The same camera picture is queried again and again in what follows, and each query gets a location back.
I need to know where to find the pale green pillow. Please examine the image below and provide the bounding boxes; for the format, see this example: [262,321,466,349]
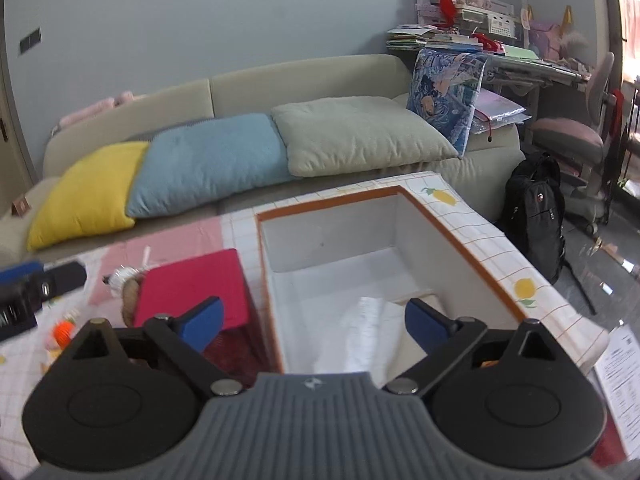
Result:
[271,96,460,178]

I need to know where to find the blue printed cushion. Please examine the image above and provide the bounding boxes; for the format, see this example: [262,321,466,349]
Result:
[406,49,490,157]

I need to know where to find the white desk shelf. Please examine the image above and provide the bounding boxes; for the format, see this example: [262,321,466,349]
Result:
[415,0,518,38]

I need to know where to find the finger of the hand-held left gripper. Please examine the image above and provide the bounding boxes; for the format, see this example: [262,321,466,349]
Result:
[0,259,45,285]
[30,261,87,302]

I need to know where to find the light blue pillow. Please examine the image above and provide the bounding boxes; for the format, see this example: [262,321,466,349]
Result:
[125,113,291,218]

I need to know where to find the white cardboard box orange rim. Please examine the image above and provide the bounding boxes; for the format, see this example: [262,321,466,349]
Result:
[255,185,525,376]

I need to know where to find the grey study desk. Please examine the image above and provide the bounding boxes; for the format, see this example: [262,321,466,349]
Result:
[480,52,593,126]

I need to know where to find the black backpack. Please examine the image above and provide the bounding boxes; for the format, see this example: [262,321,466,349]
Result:
[500,152,598,316]

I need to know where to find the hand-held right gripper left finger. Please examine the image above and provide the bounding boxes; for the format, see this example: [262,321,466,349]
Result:
[59,296,244,397]

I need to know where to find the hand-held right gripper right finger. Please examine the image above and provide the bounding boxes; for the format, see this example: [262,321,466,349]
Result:
[384,298,573,396]

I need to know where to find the white paper sheet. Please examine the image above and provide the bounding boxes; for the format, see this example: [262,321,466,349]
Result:
[317,296,431,386]

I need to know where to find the red box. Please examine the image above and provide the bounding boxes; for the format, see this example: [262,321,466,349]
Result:
[134,248,273,377]

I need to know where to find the stack of books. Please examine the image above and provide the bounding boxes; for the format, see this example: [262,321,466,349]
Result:
[386,24,486,52]

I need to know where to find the printed paper sheets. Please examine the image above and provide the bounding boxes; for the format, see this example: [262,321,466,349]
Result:
[594,327,640,456]

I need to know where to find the red bag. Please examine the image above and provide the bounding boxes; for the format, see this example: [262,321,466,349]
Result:
[607,89,625,142]

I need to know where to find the pink cloth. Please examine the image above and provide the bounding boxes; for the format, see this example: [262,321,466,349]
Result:
[85,217,223,306]

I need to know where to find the folder of papers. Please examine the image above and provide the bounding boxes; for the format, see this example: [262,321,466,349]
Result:
[470,87,532,136]

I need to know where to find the checked lemon print tablecloth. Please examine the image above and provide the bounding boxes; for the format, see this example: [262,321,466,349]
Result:
[220,170,611,376]

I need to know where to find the pink grey desk chair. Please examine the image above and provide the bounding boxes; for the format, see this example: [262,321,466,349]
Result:
[530,51,626,236]

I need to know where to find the black wall switch panel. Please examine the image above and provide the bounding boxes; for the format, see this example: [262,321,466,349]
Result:
[19,27,42,56]

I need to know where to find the yellow pillow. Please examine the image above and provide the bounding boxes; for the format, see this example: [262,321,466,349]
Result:
[27,141,150,252]

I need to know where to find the pink backpack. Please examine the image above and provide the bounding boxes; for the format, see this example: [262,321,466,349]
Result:
[527,5,576,61]

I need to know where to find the beige sofa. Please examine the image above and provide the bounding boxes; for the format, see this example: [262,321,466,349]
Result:
[0,53,526,266]

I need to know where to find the orange crochet toy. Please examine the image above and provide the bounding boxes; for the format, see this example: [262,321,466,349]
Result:
[53,321,77,347]

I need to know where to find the pink plush toy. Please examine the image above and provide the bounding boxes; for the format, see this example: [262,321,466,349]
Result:
[59,91,136,128]

